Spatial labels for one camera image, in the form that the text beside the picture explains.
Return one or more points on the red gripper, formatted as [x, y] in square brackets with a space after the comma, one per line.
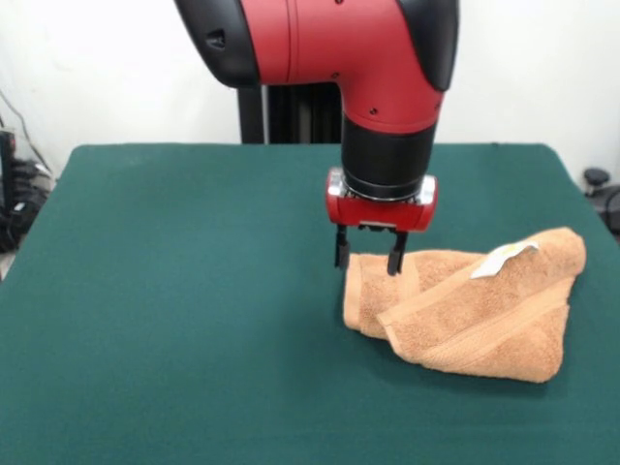
[382, 215]

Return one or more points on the tan terry towel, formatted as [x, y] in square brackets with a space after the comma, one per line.
[460, 329]

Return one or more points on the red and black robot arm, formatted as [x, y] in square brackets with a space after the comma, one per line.
[339, 48]

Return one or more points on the dark green table cloth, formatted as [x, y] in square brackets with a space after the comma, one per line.
[145, 339]

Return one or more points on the black round caster foot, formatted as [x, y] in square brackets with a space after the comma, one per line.
[597, 176]

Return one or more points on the black box device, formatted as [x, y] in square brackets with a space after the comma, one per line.
[7, 184]

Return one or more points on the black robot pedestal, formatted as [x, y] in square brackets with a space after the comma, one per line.
[290, 116]

